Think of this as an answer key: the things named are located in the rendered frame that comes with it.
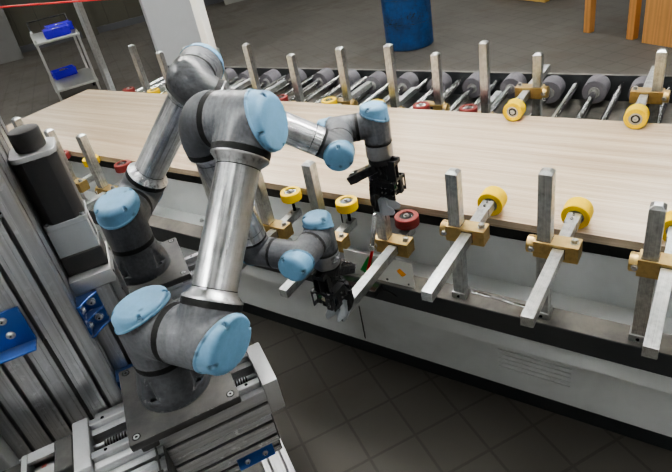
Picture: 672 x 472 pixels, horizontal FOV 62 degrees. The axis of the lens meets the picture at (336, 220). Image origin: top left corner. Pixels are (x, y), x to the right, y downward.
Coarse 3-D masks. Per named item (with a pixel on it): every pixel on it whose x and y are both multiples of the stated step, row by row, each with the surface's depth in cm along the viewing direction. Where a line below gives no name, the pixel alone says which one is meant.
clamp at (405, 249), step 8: (376, 240) 181; (384, 240) 179; (392, 240) 179; (400, 240) 178; (376, 248) 183; (384, 248) 181; (400, 248) 177; (408, 248) 177; (400, 256) 179; (408, 256) 178
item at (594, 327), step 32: (160, 224) 250; (192, 224) 245; (384, 288) 189; (416, 288) 183; (448, 288) 180; (480, 320) 173; (512, 320) 166; (544, 320) 162; (576, 320) 160; (608, 320) 158; (608, 352) 154; (640, 352) 148
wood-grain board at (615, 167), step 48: (96, 96) 374; (144, 96) 354; (96, 144) 294; (432, 144) 226; (480, 144) 218; (528, 144) 212; (576, 144) 205; (624, 144) 199; (336, 192) 205; (432, 192) 194; (480, 192) 188; (528, 192) 183; (576, 192) 178; (624, 192) 174; (624, 240) 155
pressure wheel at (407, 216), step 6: (402, 210) 186; (408, 210) 185; (414, 210) 185; (396, 216) 183; (402, 216) 184; (408, 216) 182; (414, 216) 182; (396, 222) 182; (402, 222) 180; (408, 222) 180; (414, 222) 181; (402, 228) 182; (408, 228) 181; (414, 228) 182
